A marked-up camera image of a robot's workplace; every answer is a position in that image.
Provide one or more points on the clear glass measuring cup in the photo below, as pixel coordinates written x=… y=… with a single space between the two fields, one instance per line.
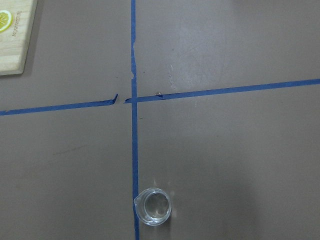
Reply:
x=153 y=206

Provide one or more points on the wooden cutting board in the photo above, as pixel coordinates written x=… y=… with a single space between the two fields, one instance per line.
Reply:
x=14 y=41

